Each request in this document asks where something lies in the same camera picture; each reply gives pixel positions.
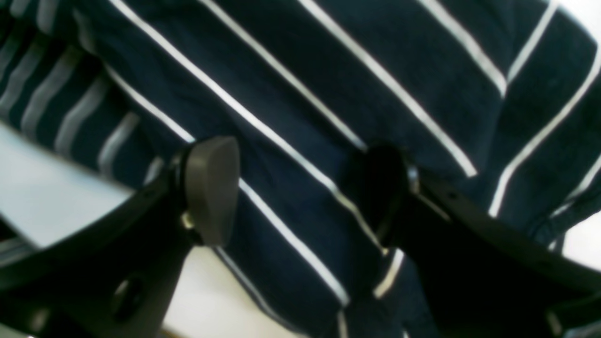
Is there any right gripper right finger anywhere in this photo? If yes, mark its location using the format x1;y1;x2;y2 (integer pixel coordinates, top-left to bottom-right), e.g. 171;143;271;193
364;143;601;338

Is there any black white striped T-shirt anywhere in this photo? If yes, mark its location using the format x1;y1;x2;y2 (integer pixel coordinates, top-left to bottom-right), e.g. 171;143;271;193
1;0;600;338

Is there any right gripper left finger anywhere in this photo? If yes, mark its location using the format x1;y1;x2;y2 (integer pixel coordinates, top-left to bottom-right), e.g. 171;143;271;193
0;136;240;338

